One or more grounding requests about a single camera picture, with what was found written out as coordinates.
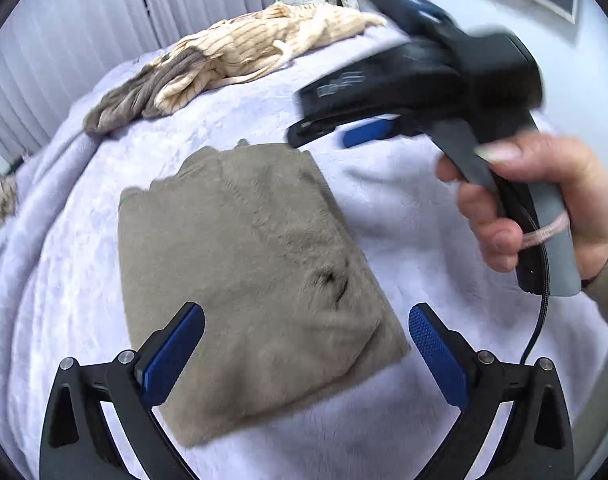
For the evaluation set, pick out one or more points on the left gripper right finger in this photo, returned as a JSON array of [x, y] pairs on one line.
[[465, 383]]

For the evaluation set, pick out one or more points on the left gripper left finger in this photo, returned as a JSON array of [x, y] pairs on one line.
[[145, 381]]

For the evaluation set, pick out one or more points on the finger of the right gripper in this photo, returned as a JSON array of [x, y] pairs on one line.
[[378, 129]]

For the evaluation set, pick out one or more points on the olive green knit sweater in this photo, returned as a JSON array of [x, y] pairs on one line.
[[293, 313]]

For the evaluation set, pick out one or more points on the person's right hand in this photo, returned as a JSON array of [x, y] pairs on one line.
[[532, 156]]

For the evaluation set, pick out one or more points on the cream and brown striped garment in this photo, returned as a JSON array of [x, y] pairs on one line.
[[229, 52]]

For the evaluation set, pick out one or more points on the small beige crumpled cloth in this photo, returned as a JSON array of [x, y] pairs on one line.
[[8, 197]]

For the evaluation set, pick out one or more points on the grey pleated curtain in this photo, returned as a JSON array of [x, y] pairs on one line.
[[52, 52]]

